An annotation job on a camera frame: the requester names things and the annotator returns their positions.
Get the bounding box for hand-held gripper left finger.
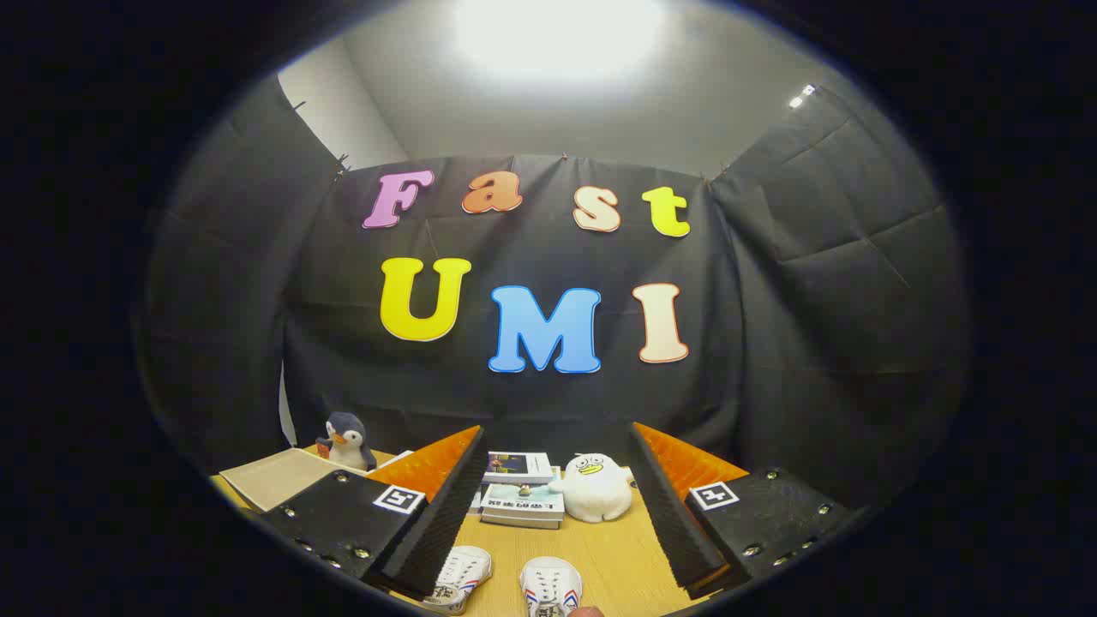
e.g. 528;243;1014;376
255;424;489;601

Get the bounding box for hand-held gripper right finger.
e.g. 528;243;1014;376
628;422;862;601

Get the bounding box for white canvas shoe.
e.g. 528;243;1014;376
519;557;584;617
420;546;494;616

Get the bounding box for beige fabric storage box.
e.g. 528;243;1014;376
219;446;414;515

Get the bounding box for thick pale blue book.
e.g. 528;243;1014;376
480;482;566;530

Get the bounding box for white duck plush toy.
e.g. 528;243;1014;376
548;452;637;524

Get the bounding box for book with blue picture cover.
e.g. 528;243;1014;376
484;452;556;485

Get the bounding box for penguin plush toy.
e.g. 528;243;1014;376
315;411;378;472

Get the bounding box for black backdrop cloth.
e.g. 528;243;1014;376
141;77;974;515

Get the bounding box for ceiling light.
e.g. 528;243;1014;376
454;0;669;82

